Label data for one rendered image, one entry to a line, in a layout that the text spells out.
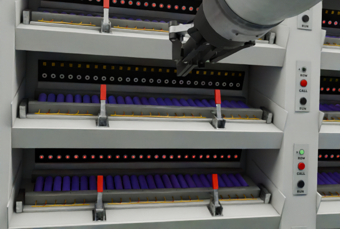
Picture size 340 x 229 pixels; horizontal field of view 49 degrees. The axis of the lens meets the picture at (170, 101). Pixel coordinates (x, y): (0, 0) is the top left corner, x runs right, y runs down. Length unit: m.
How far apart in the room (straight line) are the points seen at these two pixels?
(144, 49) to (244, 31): 0.44
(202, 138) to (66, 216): 0.34
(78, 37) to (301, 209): 0.65
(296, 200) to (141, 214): 0.37
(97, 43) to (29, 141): 0.25
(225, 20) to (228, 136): 0.50
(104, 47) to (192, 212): 0.42
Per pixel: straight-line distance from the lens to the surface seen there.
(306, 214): 1.00
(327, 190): 1.10
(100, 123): 0.82
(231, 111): 0.94
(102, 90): 0.83
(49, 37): 0.81
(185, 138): 0.84
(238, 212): 0.93
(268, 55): 0.92
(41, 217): 0.86
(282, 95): 0.94
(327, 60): 1.01
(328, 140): 1.01
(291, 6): 0.35
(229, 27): 0.42
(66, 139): 0.81
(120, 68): 0.96
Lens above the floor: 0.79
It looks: 1 degrees up
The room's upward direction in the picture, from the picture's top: 2 degrees clockwise
